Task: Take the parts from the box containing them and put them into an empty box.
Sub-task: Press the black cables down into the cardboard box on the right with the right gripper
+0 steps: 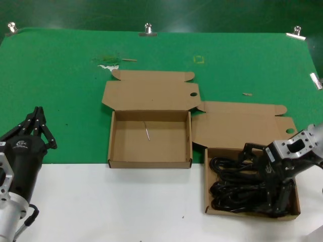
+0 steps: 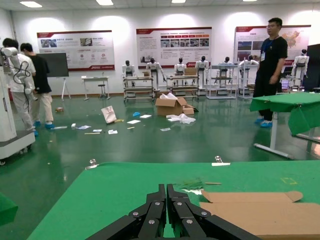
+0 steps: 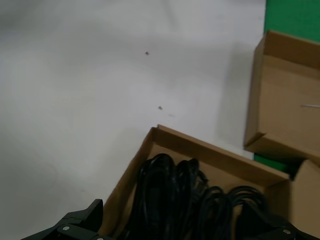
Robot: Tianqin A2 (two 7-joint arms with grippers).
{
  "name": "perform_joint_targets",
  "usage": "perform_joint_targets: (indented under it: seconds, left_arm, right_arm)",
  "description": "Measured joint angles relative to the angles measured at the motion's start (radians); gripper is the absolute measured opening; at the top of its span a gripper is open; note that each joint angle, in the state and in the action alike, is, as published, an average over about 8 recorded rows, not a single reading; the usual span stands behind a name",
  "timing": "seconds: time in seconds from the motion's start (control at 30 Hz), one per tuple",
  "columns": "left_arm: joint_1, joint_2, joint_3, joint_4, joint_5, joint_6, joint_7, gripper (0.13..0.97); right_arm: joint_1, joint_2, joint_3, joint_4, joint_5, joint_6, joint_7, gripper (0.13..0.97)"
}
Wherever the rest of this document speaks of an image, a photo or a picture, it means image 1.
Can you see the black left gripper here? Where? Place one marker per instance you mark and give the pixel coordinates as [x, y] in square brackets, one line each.
[25, 156]

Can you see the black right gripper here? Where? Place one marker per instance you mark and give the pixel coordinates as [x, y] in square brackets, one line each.
[277, 171]

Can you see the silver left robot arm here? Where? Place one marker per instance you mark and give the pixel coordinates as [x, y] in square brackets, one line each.
[10, 216]

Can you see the open cardboard box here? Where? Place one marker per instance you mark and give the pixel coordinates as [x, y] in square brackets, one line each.
[151, 95]
[227, 123]

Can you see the green table mat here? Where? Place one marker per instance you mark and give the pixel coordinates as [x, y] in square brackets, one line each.
[50, 88]

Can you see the small wooden chip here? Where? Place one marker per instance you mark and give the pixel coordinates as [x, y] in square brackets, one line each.
[247, 94]

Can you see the silver binder clip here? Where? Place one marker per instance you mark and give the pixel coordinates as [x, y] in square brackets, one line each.
[316, 81]
[12, 28]
[296, 34]
[148, 31]

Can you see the thin metal pin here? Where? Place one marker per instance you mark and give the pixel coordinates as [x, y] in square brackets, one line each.
[147, 132]

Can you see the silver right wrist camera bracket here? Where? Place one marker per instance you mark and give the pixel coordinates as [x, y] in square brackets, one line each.
[280, 148]

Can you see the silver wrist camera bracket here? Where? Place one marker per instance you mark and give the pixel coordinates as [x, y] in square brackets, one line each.
[6, 176]
[280, 148]

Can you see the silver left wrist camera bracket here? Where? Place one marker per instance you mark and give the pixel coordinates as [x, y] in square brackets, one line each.
[6, 176]

